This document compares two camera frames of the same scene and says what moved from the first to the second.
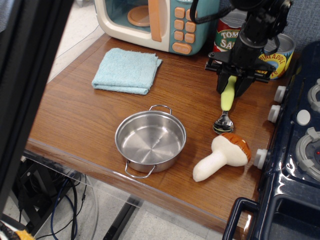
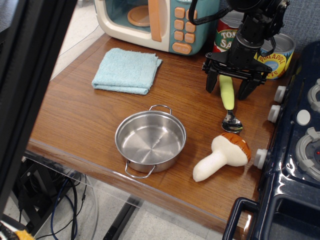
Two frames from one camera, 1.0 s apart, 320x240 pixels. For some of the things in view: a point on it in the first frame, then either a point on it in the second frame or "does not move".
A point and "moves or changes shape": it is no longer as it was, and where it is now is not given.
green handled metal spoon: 223,123 moves or changes shape
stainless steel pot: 150,140 does not move
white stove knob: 260,158 does not move
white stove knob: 279,94 does not move
